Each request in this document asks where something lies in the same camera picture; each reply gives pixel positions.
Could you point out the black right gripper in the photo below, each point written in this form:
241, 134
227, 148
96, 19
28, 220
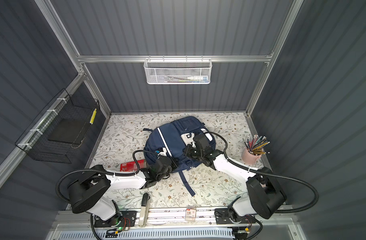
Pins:
187, 152

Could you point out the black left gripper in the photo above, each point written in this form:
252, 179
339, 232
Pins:
174, 164

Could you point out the navy blue student backpack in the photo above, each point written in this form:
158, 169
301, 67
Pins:
172, 139

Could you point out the red card box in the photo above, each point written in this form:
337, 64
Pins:
132, 166

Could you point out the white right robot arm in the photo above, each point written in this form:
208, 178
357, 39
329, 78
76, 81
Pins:
265, 195

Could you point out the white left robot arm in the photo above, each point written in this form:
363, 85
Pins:
87, 193

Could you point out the black and cream stapler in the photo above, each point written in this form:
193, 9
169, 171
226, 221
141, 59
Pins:
145, 207

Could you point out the pink pencil cup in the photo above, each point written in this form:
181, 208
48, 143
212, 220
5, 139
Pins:
248, 158

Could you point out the small clear staples box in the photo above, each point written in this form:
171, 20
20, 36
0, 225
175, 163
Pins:
190, 215

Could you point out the bundle of coloured pencils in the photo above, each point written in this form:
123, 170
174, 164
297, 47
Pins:
255, 145

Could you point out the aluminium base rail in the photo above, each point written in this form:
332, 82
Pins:
211, 216

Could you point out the white wire mesh basket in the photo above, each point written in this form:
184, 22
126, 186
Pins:
178, 72

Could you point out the black wire wall basket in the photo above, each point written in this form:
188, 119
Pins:
60, 132

